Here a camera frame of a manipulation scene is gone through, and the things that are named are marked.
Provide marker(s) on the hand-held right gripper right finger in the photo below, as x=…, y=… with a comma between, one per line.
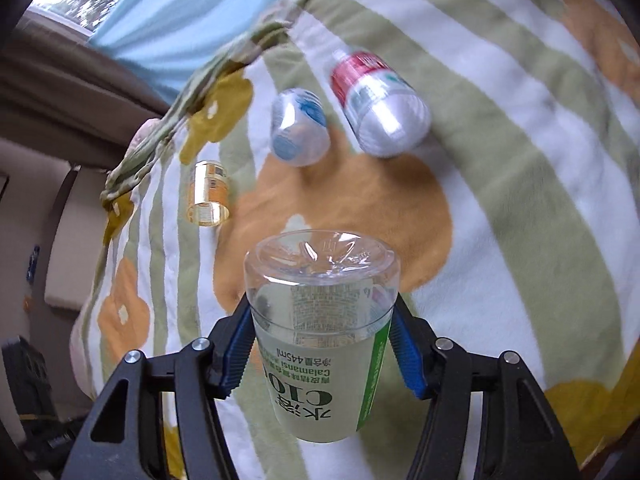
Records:
x=406, y=360

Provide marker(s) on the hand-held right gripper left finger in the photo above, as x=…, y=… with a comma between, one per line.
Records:
x=237, y=350

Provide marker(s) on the clear green label cup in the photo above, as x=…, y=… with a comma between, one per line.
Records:
x=315, y=340

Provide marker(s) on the clear orange label cup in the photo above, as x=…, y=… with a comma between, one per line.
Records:
x=207, y=195

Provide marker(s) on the clear blue label cup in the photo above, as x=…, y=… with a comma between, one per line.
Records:
x=298, y=127

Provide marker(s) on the clear red label cup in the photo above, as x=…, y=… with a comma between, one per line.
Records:
x=382, y=105

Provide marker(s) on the striped flower blanket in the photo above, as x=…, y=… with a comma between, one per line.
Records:
x=400, y=210

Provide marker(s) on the light blue sheet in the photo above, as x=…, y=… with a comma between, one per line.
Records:
x=190, y=20

